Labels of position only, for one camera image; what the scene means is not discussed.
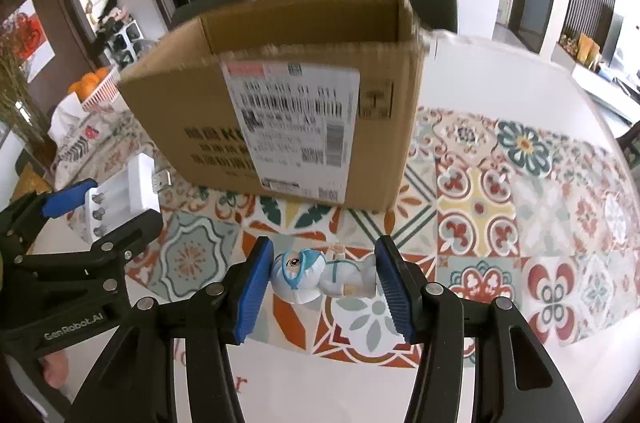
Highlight white tissue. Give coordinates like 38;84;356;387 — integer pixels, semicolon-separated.
47;96;88;144

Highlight person's left hand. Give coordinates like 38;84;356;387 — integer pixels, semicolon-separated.
42;349;72;390

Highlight white low cabinet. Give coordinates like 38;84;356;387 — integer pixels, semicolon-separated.
552;43;640;124

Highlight white shoe shelf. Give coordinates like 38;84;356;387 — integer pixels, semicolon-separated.
97;20;143;66

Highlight cardboard box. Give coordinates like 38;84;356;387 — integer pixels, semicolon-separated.
117;0;436;213

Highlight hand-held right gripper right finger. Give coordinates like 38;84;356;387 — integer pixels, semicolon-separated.
375;234;576;423

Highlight white plastic basket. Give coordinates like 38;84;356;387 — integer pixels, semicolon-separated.
80;66;123;111

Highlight white battery charger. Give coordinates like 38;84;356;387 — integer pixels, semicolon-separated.
82;153;173;249

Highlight dried grass bouquet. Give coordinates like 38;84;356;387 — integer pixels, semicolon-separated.
0;28;56;154

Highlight red wall picture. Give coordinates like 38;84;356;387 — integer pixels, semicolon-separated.
0;0;56;81

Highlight floral fabric tissue cover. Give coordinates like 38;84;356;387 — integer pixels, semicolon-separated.
52;108;151;184

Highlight white and teal figurine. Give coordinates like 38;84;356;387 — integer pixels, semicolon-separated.
270;242;381;304

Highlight patterned tablecloth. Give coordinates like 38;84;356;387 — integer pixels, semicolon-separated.
0;28;640;423

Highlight woven wicker box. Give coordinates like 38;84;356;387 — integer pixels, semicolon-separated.
12;163;53;204

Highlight grey dining chair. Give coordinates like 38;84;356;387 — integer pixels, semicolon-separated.
330;0;458;36
170;0;211;29

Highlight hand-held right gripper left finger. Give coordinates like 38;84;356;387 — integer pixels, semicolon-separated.
65;235;275;423

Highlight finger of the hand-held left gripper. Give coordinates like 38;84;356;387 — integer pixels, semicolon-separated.
0;178;98;256
14;210;165;304

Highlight yellow box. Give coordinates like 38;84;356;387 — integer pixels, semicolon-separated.
575;33;601;64

